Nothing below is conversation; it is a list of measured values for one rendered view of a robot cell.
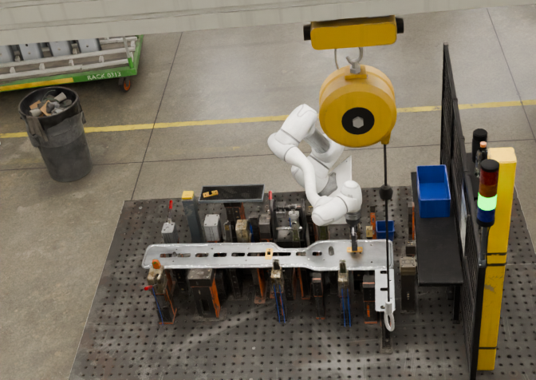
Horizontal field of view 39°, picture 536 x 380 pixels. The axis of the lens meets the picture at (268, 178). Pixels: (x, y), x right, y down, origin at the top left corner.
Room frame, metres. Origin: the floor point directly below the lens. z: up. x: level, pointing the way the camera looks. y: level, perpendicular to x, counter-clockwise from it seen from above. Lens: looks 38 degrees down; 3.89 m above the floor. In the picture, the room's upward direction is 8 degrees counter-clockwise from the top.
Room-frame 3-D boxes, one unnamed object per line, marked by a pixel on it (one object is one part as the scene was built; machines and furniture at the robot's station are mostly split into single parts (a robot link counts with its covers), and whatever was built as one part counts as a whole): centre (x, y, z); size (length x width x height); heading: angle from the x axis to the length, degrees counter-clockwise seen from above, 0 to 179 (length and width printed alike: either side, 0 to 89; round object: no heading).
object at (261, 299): (3.03, 0.13, 0.84); 0.17 x 0.06 x 0.29; 169
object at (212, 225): (3.25, 0.35, 0.90); 0.13 x 0.10 x 0.41; 169
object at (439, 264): (3.05, -0.87, 1.02); 0.90 x 0.22 x 0.03; 169
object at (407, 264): (2.75, -0.65, 0.88); 0.08 x 0.08 x 0.36; 79
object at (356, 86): (1.21, -0.19, 2.86); 0.18 x 0.10 x 0.87; 81
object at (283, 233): (3.20, -0.08, 0.94); 0.18 x 0.13 x 0.49; 79
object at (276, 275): (2.84, 0.03, 0.87); 0.12 x 0.09 x 0.35; 169
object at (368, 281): (2.73, -0.44, 0.84); 0.11 x 0.10 x 0.28; 169
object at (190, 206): (3.44, 0.47, 0.92); 0.08 x 0.08 x 0.44; 79
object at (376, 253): (3.02, 0.08, 1.00); 1.38 x 0.22 x 0.02; 79
